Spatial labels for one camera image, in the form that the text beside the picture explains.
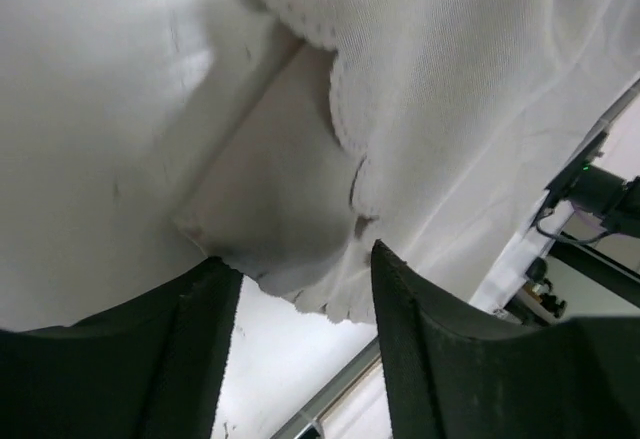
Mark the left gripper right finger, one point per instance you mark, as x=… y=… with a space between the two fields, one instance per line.
x=453 y=371

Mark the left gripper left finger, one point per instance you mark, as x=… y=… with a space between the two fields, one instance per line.
x=151 y=367

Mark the grey cloth placemat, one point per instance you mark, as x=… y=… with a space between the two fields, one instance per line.
x=286 y=137

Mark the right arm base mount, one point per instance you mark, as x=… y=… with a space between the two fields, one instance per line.
x=575 y=281

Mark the aluminium front rail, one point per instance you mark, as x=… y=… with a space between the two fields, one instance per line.
x=353 y=404

